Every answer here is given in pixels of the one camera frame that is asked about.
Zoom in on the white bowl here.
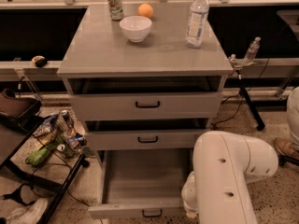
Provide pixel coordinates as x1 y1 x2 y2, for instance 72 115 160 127
120 16 152 43

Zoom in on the green soda can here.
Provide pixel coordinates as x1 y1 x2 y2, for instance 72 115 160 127
107 0 124 21

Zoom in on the green snack bag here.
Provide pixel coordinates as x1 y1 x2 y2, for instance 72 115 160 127
25 147 50 167

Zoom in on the grey middle drawer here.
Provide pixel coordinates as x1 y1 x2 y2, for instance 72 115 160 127
86 129 207 150

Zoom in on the large clear water bottle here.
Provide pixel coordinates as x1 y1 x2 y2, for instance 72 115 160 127
186 0 209 49

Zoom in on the white shoe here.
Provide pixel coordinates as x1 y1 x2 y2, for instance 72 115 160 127
0 198 49 224

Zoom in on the brown bag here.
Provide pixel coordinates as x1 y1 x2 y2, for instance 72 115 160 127
0 89 42 130

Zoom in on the black tape measure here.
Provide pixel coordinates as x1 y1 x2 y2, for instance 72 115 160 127
32 55 48 68

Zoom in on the grey drawer cabinet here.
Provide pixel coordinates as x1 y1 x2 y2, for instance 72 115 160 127
56 1 235 165

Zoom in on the wire basket of snacks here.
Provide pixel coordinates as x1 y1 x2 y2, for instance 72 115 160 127
34 109 86 158

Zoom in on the grey top drawer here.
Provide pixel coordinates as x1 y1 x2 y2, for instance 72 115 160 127
70 92 222 121

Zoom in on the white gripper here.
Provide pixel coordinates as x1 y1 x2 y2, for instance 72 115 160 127
181 171 198 218

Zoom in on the brown shoe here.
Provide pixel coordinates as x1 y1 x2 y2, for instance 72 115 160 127
274 137 299 161

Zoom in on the grey bottom drawer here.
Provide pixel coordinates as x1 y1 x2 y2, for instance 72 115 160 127
89 148 192 219

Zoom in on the black side table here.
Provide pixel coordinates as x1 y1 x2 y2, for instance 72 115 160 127
0 114 91 224

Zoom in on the black chair base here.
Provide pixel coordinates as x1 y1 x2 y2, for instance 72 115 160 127
278 155 299 166

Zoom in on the black floor cable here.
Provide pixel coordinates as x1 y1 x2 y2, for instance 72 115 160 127
29 133 105 224

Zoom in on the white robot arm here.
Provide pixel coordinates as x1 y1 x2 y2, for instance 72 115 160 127
181 131 278 224

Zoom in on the orange fruit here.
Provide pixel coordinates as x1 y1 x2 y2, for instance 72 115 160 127
137 4 153 19

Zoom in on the small clear water bottle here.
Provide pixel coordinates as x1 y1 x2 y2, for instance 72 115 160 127
243 36 261 66

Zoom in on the black tripod stand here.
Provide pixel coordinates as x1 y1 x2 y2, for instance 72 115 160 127
228 53 266 132

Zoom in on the grey drawer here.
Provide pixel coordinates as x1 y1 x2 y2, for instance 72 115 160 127
86 129 207 150
89 148 192 219
70 92 222 121

